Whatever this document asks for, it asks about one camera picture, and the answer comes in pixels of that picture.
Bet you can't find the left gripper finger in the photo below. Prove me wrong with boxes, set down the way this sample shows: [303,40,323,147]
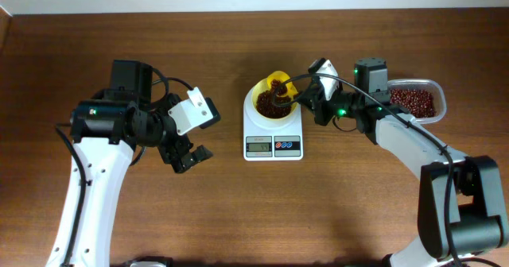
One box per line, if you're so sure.
[171,150,197,173]
[191,145,213,164]

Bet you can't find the yellow measuring scoop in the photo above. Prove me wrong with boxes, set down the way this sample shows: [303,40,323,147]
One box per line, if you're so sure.
[266,71,297,99]

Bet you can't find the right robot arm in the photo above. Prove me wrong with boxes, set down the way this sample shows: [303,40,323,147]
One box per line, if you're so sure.
[299,58,508,267]

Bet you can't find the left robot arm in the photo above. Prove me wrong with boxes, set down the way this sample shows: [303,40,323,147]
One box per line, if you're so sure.
[47,60,220,266]

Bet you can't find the white digital kitchen scale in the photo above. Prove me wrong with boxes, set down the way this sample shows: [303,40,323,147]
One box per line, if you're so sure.
[243,87,304,161]

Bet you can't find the pale yellow bowl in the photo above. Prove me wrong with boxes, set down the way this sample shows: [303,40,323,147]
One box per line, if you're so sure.
[252,78,299,117]

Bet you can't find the red beans in bowl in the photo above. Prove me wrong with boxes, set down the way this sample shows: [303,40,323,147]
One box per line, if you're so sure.
[255,91,292,119]

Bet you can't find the clear plastic container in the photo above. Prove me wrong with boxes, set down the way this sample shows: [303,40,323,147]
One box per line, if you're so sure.
[387,79,447,125]

